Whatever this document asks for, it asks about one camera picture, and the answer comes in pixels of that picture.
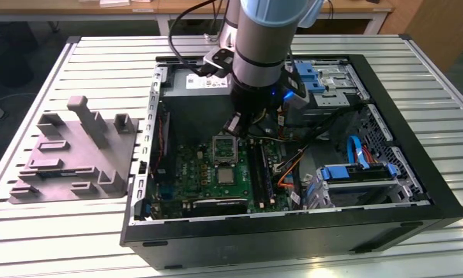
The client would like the grey plastic parts rack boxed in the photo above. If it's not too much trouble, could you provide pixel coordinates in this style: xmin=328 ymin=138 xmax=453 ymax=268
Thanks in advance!
xmin=8 ymin=95 xmax=143 ymax=205

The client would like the CPU with silver lid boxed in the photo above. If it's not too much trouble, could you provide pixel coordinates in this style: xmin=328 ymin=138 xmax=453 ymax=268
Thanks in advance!
xmin=219 ymin=169 xmax=236 ymax=185

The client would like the hard disk in blue carrier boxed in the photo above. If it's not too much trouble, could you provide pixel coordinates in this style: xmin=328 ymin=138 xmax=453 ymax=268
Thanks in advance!
xmin=320 ymin=163 xmax=398 ymax=183

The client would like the CPU socket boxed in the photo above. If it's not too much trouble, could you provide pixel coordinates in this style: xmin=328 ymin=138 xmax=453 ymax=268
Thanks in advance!
xmin=215 ymin=164 xmax=239 ymax=186

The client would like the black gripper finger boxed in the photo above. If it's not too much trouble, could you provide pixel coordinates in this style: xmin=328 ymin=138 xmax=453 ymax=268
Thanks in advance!
xmin=224 ymin=112 xmax=244 ymax=137

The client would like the metal disk bay cage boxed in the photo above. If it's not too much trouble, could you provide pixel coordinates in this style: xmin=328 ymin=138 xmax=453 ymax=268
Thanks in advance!
xmin=319 ymin=179 xmax=414 ymax=208
xmin=289 ymin=62 xmax=372 ymax=125

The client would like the green motherboard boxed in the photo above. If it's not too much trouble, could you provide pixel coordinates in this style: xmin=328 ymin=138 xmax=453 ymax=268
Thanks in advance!
xmin=151 ymin=136 xmax=295 ymax=220

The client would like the black RAM slot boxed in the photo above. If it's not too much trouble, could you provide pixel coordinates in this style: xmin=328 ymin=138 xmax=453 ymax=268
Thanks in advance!
xmin=257 ymin=138 xmax=279 ymax=205
xmin=247 ymin=138 xmax=264 ymax=209

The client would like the metal socket cover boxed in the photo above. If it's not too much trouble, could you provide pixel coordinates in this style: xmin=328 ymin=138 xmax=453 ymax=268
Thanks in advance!
xmin=211 ymin=134 xmax=239 ymax=166

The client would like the empty blue disk carrier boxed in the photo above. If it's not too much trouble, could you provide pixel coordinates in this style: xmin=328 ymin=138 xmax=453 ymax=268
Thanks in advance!
xmin=293 ymin=62 xmax=324 ymax=92

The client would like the grey power supply unit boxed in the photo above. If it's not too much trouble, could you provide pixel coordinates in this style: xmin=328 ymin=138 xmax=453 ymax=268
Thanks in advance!
xmin=161 ymin=68 xmax=239 ymax=140

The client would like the black wire bundle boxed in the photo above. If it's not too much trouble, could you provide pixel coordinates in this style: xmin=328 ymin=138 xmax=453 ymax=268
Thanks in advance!
xmin=292 ymin=103 xmax=366 ymax=211

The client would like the blue flat data wire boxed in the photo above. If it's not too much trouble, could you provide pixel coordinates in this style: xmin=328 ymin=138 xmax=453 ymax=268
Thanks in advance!
xmin=347 ymin=135 xmax=372 ymax=170

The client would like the black open PC case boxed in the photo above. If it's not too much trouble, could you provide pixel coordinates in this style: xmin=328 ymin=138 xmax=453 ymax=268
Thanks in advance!
xmin=119 ymin=53 xmax=463 ymax=270

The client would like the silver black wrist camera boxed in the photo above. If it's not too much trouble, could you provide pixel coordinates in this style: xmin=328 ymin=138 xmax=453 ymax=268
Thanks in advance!
xmin=203 ymin=48 xmax=233 ymax=78

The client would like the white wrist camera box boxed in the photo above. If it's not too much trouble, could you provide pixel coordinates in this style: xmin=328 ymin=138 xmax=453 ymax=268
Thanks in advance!
xmin=284 ymin=71 xmax=311 ymax=110

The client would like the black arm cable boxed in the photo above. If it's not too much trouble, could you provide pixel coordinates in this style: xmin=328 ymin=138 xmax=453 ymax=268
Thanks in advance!
xmin=168 ymin=0 xmax=221 ymax=76

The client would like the green RAM stick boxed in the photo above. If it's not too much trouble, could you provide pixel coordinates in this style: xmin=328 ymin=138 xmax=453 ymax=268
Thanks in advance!
xmin=35 ymin=170 xmax=79 ymax=178

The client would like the wooden cabinet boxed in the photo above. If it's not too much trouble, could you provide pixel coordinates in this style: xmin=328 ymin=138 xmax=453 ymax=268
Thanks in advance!
xmin=404 ymin=0 xmax=463 ymax=73

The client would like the wooden desk with white legs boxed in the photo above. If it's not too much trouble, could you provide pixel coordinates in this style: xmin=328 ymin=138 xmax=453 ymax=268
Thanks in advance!
xmin=0 ymin=0 xmax=394 ymax=35

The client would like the black graphics card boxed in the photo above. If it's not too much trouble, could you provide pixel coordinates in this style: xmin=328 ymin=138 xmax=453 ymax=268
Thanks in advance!
xmin=191 ymin=197 xmax=248 ymax=217

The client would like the pale paper box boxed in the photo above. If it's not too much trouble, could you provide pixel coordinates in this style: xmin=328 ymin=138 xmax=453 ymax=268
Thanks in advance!
xmin=99 ymin=0 xmax=132 ymax=9

